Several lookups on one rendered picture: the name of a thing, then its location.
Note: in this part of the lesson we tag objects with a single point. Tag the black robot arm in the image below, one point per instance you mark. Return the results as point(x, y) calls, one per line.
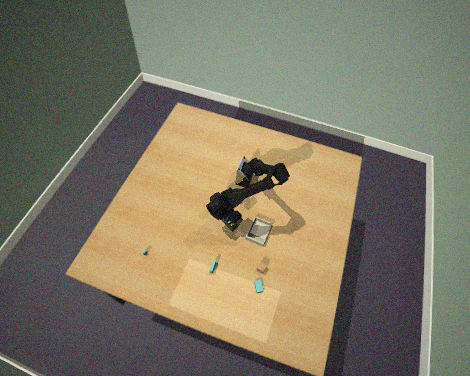
point(234, 197)

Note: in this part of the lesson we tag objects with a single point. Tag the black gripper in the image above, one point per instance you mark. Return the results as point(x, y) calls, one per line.
point(233, 216)

